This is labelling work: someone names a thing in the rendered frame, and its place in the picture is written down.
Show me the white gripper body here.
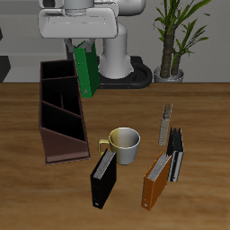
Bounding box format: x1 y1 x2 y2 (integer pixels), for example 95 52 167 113
37 7 119 40

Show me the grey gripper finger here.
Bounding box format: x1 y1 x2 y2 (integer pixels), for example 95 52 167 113
63 38 75 52
84 38 96 52

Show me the green book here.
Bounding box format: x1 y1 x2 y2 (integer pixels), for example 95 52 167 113
73 40 102 99

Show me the dark brown desk caddy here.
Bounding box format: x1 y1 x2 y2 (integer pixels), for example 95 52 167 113
38 58 92 166

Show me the grey book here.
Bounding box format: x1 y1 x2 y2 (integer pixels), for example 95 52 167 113
158 102 173 147

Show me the black and white book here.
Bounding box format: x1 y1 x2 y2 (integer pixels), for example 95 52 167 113
166 127 185 183

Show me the orange book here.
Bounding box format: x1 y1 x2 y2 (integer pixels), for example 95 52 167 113
141 151 173 212

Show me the green pot plant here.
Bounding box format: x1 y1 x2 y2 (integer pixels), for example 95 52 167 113
153 0 212 84

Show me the yellow and white mug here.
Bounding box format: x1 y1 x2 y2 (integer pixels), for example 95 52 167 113
97 127 142 166

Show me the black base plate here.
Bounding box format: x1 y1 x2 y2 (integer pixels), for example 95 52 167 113
97 55 154 90

